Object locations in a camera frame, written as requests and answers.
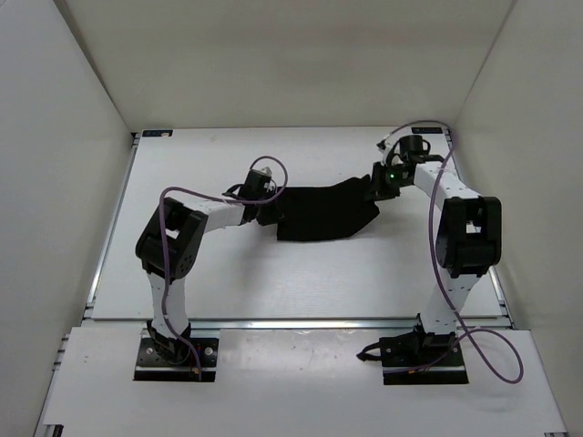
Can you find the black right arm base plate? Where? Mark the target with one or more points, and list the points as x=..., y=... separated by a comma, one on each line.
x=418, y=358

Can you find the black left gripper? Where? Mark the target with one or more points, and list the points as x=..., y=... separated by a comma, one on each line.
x=273, y=218

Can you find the dark sticker corner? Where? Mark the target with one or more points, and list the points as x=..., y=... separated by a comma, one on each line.
x=426, y=130
x=157, y=133

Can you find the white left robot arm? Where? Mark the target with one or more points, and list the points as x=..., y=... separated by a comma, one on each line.
x=168, y=246

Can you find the dark sticker far right corner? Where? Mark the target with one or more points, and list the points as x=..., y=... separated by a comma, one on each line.
x=426, y=130

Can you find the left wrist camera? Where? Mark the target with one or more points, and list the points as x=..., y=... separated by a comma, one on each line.
x=262, y=177

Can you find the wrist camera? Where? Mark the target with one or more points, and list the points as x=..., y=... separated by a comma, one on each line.
x=389, y=147
x=262, y=177

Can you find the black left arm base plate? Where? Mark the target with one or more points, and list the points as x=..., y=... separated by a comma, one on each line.
x=172, y=360

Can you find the black skirt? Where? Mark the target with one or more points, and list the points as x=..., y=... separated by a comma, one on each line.
x=315, y=214

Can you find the dark sticker far left corner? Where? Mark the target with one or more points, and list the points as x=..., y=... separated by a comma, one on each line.
x=157, y=133

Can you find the white front cover board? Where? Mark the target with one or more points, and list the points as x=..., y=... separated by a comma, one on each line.
x=289, y=383

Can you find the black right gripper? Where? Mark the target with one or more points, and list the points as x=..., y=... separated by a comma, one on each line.
x=380, y=193

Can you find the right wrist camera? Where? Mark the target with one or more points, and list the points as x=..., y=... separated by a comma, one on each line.
x=389, y=147

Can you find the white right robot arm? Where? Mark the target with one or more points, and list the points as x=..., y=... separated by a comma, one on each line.
x=464, y=244

